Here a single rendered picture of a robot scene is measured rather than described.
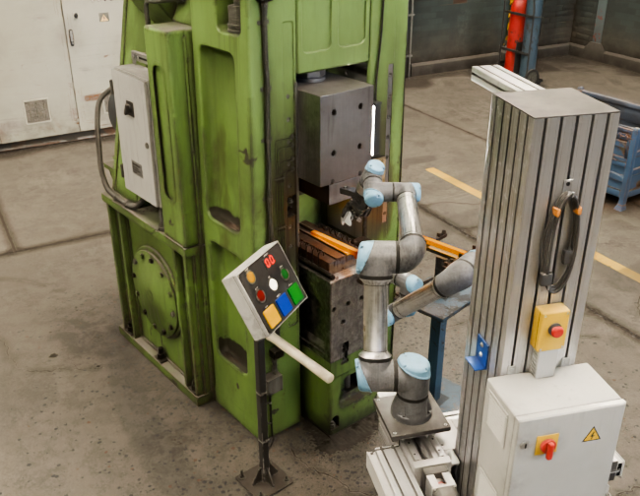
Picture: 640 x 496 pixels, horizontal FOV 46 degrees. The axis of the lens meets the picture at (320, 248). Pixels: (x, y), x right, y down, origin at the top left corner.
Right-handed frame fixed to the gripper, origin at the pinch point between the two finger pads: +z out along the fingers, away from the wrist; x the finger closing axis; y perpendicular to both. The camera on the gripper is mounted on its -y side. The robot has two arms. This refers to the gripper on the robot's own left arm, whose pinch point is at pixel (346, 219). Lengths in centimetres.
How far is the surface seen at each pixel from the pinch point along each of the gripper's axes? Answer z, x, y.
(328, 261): 30.8, 2.9, -1.0
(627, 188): 125, 378, -14
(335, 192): -0.3, 5.3, -15.1
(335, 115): -31.3, 4.9, -31.0
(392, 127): -8, 54, -36
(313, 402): 108, -1, 31
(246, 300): 10, -57, 13
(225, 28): -45, -24, -78
